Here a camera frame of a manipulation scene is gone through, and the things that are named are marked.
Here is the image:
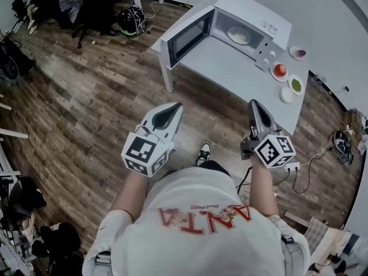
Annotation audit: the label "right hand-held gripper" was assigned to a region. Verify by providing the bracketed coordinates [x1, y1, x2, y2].
[240, 99, 297, 171]

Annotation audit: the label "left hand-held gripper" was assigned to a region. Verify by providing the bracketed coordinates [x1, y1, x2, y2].
[120, 102, 185, 179]

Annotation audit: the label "white microwave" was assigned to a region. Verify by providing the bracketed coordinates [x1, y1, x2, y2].
[160, 5, 293, 73]

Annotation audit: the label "white plate of food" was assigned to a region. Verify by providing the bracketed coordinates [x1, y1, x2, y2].
[227, 25, 252, 46]

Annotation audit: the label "person's right forearm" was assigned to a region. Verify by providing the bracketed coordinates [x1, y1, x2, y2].
[248, 157, 280, 219]

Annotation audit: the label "person's left forearm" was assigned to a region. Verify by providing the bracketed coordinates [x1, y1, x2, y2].
[110, 170, 151, 221]

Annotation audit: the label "plate with green food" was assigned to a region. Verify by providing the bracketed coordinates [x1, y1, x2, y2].
[287, 74, 306, 97]

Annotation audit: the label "plate with red tomato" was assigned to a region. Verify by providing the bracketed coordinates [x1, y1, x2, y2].
[269, 62, 289, 83]

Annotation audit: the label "plate with purple food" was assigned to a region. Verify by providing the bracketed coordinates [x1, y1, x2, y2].
[289, 46, 307, 61]

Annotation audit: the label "empty white bowl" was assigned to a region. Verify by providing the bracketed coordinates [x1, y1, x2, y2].
[279, 86, 294, 105]

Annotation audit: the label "black and white shoe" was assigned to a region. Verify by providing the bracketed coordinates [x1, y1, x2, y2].
[195, 142, 212, 167]

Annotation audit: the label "white table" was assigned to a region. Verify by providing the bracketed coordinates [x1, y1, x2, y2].
[151, 0, 311, 136]

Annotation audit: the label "black shorts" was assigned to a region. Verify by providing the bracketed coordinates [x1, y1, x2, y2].
[198, 159, 232, 177]

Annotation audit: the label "round black floor device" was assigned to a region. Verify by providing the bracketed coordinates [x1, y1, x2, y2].
[332, 129, 354, 155]

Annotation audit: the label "black helmet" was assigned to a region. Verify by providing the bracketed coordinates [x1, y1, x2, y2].
[118, 6, 145, 37]

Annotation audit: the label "white printed t-shirt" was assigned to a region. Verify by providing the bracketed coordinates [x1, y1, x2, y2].
[82, 167, 312, 276]

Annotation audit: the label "black office chair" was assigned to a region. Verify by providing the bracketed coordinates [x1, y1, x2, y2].
[71, 0, 122, 49]

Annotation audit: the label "cardboard box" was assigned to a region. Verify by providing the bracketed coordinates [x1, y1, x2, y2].
[304, 216, 353, 267]

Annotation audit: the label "black cable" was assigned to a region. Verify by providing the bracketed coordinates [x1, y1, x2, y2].
[236, 167, 254, 190]

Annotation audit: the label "white cable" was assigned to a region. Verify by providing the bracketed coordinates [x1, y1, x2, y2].
[292, 138, 338, 193]

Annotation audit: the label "grey shoulder strap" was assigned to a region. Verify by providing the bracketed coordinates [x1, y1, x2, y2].
[281, 234, 306, 276]

